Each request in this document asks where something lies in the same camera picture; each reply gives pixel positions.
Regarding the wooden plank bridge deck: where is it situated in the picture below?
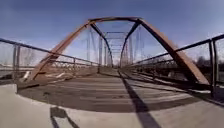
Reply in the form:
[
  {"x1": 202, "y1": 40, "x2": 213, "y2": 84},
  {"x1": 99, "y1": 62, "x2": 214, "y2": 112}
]
[{"x1": 16, "y1": 66, "x2": 224, "y2": 114}]

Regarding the rusty steel bridge truss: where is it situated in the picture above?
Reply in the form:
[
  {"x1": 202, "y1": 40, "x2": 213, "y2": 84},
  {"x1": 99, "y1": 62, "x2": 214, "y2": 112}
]
[{"x1": 24, "y1": 16, "x2": 212, "y2": 86}]

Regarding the metal mesh bridge railing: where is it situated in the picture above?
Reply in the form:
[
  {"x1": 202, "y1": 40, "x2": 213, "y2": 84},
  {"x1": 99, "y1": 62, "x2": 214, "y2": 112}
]
[
  {"x1": 126, "y1": 33, "x2": 224, "y2": 98},
  {"x1": 0, "y1": 37, "x2": 101, "y2": 85}
]

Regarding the pale concrete pavement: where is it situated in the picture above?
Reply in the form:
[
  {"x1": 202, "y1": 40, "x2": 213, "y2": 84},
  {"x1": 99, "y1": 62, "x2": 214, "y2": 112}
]
[{"x1": 0, "y1": 83, "x2": 224, "y2": 128}]

